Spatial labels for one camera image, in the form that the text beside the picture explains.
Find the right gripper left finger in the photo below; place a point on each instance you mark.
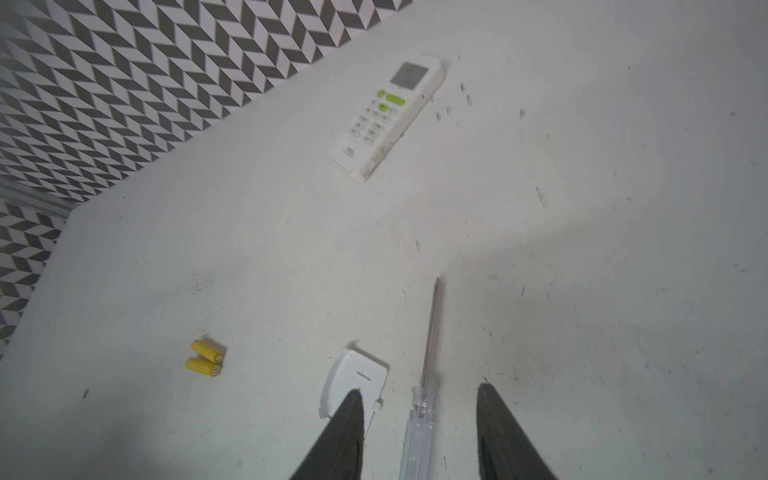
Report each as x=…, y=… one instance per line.
x=338, y=451

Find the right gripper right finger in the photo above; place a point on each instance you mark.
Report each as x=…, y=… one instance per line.
x=504, y=450

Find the white battery cover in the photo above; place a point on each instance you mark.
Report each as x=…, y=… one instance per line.
x=354, y=369

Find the small battery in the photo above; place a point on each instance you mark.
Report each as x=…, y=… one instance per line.
x=207, y=351

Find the white remote control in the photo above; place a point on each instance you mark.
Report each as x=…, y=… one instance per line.
x=381, y=122

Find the clear thin strip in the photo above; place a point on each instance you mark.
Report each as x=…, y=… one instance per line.
x=415, y=461

